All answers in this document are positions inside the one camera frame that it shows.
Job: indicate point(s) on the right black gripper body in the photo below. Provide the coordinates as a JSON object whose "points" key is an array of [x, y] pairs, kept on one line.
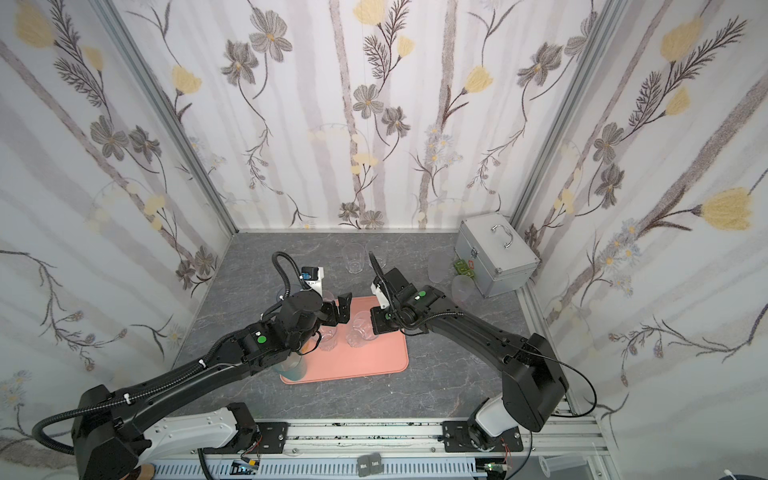
{"points": [[387, 297]]}

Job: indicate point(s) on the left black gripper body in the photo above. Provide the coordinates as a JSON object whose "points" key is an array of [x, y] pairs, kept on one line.
{"points": [[343, 308]]}

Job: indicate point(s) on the clear faceted glass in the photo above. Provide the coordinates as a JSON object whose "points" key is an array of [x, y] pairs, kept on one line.
{"points": [[360, 330], [354, 257], [329, 340]]}

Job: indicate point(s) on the pink rectangular tray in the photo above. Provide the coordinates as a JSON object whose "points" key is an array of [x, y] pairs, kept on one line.
{"points": [[386, 355]]}

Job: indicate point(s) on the teal textured cup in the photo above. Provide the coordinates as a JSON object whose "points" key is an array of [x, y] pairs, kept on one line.
{"points": [[292, 369]]}

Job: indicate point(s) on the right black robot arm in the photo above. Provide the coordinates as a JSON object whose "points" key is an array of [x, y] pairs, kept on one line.
{"points": [[532, 379]]}

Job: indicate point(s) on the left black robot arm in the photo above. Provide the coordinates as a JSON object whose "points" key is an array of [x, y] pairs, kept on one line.
{"points": [[107, 433]]}

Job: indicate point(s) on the green small box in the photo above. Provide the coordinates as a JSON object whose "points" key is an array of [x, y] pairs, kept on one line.
{"points": [[462, 267]]}

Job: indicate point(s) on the silver aluminium case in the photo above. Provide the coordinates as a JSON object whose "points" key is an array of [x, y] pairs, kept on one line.
{"points": [[497, 255]]}

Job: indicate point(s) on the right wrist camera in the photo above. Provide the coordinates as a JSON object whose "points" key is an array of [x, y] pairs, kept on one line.
{"points": [[380, 295]]}

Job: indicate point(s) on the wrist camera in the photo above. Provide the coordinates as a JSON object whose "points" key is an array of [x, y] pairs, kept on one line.
{"points": [[380, 295], [312, 278]]}

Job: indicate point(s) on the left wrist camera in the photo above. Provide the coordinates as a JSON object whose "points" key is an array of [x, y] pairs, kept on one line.
{"points": [[312, 278]]}

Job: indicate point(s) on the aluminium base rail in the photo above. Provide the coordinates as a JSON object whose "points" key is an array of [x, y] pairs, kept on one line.
{"points": [[350, 438]]}

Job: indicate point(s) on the white cable duct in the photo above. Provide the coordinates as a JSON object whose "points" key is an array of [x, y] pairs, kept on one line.
{"points": [[320, 468]]}

